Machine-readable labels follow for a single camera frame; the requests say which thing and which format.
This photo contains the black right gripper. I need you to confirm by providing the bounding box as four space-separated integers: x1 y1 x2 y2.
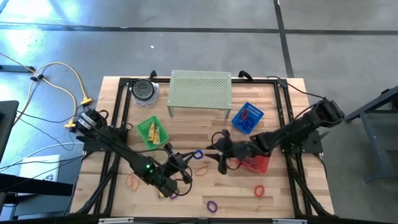
204 141 259 161

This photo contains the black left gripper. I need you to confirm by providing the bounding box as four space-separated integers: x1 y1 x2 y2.
164 151 196 174

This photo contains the yellow crayon box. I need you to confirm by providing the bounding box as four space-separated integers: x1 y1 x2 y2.
147 122 156 142
152 126 162 146

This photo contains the black desk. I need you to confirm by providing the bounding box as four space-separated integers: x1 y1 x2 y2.
0 100 20 163

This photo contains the red plastic basket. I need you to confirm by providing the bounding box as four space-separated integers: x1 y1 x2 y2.
239 154 271 174

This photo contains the blue plastic basket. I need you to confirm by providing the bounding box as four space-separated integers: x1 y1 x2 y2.
231 101 265 135

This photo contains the green plastic basket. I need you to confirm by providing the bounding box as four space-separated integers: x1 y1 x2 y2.
136 115 170 151

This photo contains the green perforated metal shelf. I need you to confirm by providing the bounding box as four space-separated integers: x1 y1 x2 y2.
167 69 233 119

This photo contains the clear round lidded container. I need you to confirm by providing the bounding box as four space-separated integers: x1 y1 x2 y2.
132 81 161 108

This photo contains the white round bin black rim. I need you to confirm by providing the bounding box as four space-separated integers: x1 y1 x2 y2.
131 78 155 102

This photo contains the white printed box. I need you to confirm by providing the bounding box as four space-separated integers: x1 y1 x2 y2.
19 154 62 183

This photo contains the black beam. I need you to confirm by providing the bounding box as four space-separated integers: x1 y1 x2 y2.
0 173 75 197

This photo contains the black floor bar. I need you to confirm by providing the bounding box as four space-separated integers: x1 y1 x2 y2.
0 64 37 74

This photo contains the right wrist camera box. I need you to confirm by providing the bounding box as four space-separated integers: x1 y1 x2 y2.
217 158 229 175

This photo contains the black aluminium table frame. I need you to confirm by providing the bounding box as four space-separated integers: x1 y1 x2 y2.
72 77 336 218

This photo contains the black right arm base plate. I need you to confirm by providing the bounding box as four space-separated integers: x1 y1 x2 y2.
278 128 330 155

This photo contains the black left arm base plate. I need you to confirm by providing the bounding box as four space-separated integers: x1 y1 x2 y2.
76 126 127 153

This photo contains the silver table edge bracket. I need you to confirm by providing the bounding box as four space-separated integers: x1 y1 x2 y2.
98 217 134 224
272 218 308 224

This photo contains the yellow extension cable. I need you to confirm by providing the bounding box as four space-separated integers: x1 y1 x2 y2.
0 52 78 131
14 61 93 125

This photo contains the dark grey cart frame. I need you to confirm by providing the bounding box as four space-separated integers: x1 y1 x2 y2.
341 85 398 184

